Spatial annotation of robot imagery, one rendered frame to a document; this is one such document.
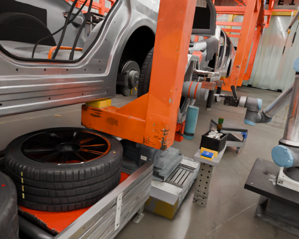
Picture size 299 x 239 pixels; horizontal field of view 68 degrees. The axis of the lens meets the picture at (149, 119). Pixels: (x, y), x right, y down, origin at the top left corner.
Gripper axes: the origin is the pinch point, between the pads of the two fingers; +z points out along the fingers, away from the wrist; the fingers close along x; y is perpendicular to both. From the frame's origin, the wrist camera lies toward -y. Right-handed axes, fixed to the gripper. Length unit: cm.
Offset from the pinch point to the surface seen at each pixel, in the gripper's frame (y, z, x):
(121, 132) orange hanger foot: 27, 44, -75
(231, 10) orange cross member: -183, 85, 539
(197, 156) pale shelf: 38, -5, -52
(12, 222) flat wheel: 39, 38, -155
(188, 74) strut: -14.3, 20.8, -19.5
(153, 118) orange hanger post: 12, 22, -76
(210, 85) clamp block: -10.1, -0.9, -36.5
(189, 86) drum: -5.2, 17.7, -23.3
